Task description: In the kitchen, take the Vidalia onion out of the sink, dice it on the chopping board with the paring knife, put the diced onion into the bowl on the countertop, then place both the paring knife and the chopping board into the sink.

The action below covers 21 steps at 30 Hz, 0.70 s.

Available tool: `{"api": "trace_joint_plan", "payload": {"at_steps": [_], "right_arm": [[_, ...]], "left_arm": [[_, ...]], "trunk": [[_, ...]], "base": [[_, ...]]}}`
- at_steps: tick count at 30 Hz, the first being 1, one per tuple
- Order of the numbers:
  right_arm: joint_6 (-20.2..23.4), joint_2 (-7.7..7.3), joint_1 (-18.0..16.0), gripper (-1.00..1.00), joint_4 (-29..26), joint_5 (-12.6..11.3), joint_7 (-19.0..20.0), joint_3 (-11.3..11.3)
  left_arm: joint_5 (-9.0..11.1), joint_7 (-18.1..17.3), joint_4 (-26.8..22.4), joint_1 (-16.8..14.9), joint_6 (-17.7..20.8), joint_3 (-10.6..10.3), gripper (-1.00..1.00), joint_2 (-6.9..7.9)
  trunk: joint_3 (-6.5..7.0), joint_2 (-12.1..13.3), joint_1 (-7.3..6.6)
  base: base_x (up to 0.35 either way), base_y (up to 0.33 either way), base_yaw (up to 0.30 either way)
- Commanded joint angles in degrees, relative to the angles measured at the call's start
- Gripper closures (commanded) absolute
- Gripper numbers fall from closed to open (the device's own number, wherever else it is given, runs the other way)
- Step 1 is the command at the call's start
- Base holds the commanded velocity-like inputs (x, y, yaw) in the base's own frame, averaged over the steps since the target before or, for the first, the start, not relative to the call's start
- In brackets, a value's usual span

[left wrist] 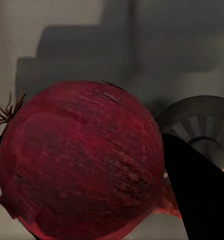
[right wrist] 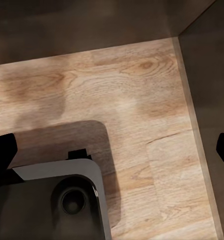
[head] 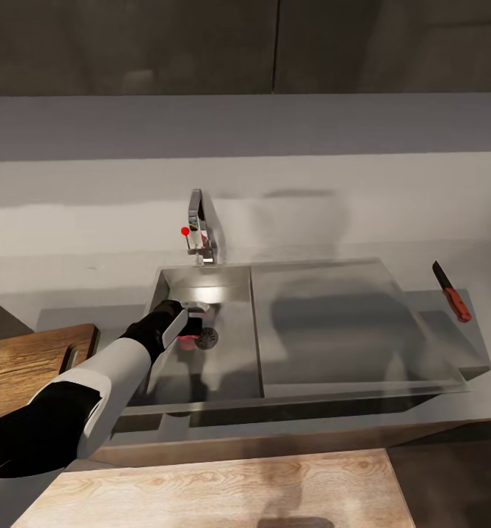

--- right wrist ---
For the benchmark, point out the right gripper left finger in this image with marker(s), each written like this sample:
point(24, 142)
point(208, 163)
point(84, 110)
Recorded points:
point(8, 150)

